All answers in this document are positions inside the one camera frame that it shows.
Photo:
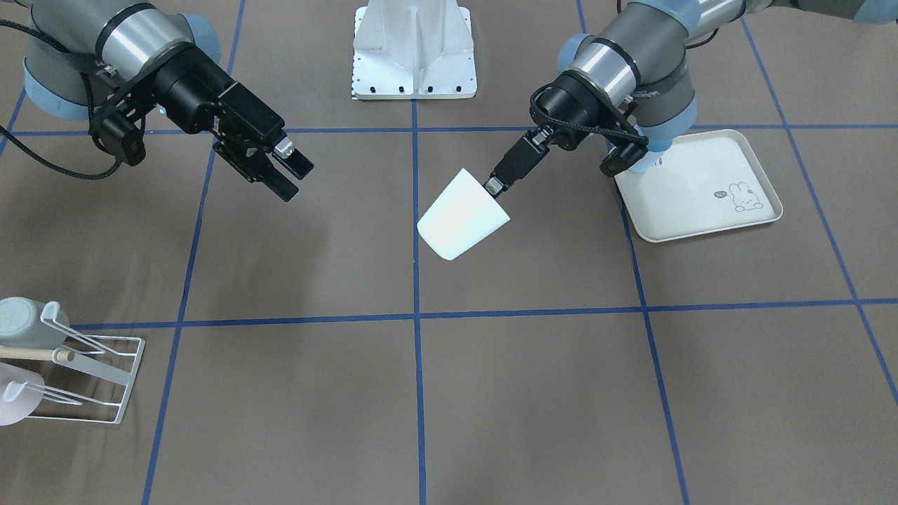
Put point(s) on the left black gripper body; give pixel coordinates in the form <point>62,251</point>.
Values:
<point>562,106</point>

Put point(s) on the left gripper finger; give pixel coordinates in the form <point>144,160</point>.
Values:
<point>525,155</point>

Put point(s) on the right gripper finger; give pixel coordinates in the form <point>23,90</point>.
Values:
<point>292,159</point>
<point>254,165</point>

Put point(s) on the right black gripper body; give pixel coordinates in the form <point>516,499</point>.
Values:
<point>188,85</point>

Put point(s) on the cream plastic cup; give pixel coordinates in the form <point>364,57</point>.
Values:
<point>462,215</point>

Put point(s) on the grey plastic cup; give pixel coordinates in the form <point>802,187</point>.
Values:
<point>22,327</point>

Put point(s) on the pink plastic cup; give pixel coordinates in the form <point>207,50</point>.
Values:
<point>21,393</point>

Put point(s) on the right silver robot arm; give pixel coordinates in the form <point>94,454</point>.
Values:
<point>111,63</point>

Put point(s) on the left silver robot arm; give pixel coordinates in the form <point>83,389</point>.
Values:
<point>630,83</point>

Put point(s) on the cream plastic tray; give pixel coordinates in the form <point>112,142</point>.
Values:
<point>702,184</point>

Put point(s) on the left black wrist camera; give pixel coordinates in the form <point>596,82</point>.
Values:
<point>623,153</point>

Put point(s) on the white wire cup rack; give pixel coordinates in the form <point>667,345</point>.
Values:
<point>90,378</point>

